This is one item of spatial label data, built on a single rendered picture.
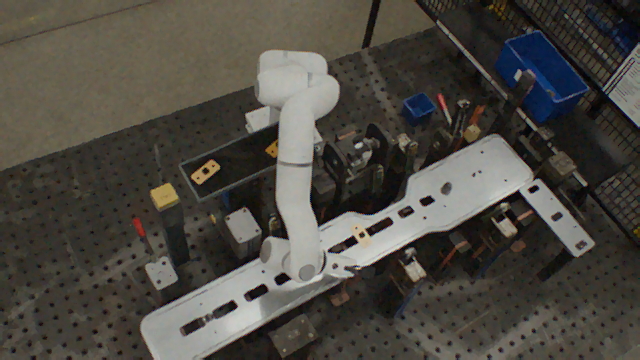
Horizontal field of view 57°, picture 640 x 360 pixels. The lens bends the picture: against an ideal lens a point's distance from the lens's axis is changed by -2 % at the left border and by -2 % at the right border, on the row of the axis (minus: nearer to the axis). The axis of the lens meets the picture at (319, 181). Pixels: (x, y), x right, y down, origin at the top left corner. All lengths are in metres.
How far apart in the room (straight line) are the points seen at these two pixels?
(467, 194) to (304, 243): 0.74
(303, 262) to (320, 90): 0.45
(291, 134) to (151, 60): 2.22
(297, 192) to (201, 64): 2.15
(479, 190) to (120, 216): 1.27
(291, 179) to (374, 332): 0.78
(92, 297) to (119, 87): 1.63
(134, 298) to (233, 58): 1.86
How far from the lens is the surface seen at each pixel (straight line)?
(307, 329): 1.73
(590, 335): 2.38
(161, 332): 1.76
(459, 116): 2.00
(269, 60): 1.95
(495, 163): 2.16
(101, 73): 3.60
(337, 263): 1.64
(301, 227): 1.50
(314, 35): 3.75
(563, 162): 2.19
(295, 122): 1.47
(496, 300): 2.27
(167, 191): 1.76
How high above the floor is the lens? 2.68
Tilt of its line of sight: 59 degrees down
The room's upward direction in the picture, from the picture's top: 12 degrees clockwise
